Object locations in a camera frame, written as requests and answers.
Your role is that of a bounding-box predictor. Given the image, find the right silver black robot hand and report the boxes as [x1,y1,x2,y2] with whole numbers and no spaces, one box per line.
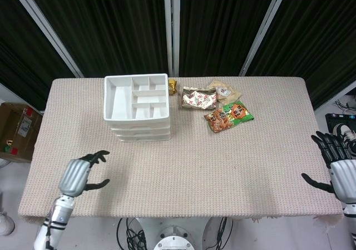
[301,131,356,206]

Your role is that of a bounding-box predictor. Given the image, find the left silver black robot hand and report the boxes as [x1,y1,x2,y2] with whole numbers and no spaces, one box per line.
[58,149,111,198]

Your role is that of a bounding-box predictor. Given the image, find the clear plastic storage bin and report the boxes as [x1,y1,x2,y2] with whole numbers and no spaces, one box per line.
[107,118,171,128]

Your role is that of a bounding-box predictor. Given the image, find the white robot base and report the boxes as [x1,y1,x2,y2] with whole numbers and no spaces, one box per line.
[137,216,216,250]

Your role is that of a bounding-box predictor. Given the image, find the brown cardboard box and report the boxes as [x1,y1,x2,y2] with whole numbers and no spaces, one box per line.
[0,102,43,163]

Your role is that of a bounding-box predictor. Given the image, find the white plastic drawer organizer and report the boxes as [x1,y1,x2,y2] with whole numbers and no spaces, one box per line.
[103,72,171,142]

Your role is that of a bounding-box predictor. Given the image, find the black white sneaker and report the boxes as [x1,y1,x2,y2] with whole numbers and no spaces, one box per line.
[332,122,356,152]

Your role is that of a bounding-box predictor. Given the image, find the black equipment case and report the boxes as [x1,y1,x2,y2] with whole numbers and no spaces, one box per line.
[325,112,356,139]

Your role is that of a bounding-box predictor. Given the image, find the white shoe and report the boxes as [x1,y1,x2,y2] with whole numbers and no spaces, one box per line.
[0,211,15,236]

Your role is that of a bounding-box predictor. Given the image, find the beige woven tablecloth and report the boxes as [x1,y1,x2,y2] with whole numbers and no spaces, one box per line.
[18,76,344,224]

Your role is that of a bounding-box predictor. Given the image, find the green orange snack bag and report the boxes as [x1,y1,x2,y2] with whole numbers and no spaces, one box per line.
[204,101,255,134]

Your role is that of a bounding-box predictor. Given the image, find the small gold snack packet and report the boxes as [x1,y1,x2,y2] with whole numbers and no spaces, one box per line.
[167,78,179,96]

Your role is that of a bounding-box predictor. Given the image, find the black partition panel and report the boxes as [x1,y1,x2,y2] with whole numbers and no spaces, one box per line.
[0,0,81,111]
[246,0,356,111]
[179,0,279,77]
[24,0,171,77]

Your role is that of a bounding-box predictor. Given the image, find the clear beige snack bag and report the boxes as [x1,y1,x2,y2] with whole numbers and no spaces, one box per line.
[208,79,243,105]

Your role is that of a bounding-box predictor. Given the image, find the red white snack packet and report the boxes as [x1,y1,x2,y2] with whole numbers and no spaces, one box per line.
[181,86,219,110]

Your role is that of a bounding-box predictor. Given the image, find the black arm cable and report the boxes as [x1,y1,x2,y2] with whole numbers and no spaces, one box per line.
[44,207,55,249]

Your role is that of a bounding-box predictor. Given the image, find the thin floor cables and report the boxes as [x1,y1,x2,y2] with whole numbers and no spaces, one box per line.
[333,93,356,114]

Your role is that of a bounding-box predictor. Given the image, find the black cable bundle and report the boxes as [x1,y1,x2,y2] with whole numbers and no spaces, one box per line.
[207,216,234,250]
[116,217,148,250]

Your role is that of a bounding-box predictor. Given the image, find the grey partition post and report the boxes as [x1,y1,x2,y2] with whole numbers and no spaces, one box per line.
[239,0,291,77]
[7,0,84,78]
[163,0,181,77]

